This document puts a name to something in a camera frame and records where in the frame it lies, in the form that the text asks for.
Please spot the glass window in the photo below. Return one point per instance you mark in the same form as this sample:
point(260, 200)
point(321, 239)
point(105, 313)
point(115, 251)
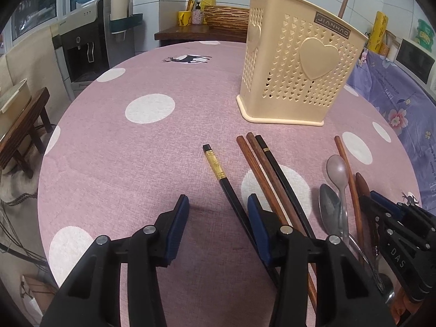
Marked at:
point(34, 3)

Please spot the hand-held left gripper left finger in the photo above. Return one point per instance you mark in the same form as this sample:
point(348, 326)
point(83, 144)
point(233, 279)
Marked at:
point(177, 224)

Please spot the beige tray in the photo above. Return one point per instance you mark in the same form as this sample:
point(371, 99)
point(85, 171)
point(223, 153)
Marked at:
point(12, 98)

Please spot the grey water dispenser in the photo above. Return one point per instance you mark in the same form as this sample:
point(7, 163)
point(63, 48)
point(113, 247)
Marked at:
point(83, 51)

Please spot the cardboard box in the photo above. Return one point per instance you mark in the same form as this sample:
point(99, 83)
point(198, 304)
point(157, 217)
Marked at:
point(35, 296)

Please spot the black chopstick wide gold band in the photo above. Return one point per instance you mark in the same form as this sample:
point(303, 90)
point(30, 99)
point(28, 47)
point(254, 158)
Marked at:
point(218, 170)

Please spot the yellow mug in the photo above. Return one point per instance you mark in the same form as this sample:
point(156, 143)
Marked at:
point(184, 18)

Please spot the pink polka dot tablecloth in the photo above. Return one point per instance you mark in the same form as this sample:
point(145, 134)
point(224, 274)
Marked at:
point(153, 177)

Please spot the wicker basket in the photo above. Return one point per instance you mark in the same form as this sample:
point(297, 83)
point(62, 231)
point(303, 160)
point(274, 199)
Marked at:
point(226, 17)

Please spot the yellow packet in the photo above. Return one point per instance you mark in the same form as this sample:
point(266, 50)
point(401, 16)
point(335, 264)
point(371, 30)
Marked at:
point(378, 32)

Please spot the teal wall holder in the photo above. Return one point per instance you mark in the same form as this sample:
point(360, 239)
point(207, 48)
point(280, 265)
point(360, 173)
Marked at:
point(127, 22)

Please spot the small metal spoon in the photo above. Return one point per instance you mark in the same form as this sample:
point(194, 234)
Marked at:
point(337, 172)

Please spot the patterned small cup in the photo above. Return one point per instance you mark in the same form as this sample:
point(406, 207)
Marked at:
point(197, 17)

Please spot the brown wooden chopstick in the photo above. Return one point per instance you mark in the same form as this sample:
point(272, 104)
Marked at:
point(253, 167)
point(269, 170)
point(347, 177)
point(343, 5)

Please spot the white microwave oven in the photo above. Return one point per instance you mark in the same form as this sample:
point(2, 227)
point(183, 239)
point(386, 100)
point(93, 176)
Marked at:
point(417, 59)

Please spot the green packet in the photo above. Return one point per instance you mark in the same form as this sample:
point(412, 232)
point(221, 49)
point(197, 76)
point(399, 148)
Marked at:
point(424, 33)

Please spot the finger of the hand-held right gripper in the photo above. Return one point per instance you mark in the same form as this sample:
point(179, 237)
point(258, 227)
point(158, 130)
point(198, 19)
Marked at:
point(388, 201)
point(371, 207)

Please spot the dark wooden stool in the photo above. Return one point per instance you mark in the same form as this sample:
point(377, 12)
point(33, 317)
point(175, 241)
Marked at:
point(24, 122)

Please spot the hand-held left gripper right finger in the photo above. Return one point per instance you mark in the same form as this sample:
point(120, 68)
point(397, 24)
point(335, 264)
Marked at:
point(257, 224)

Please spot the beige plastic utensil holder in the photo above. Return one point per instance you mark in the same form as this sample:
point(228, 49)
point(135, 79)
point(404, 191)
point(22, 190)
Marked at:
point(289, 85)

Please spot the purple floral cloth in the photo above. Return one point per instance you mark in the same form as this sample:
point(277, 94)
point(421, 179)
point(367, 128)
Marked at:
point(402, 115)

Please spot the large metal spoon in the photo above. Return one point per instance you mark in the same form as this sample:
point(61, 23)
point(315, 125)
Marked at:
point(329, 207)

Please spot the dark wooden side table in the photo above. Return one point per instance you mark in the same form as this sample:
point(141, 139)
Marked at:
point(197, 34)

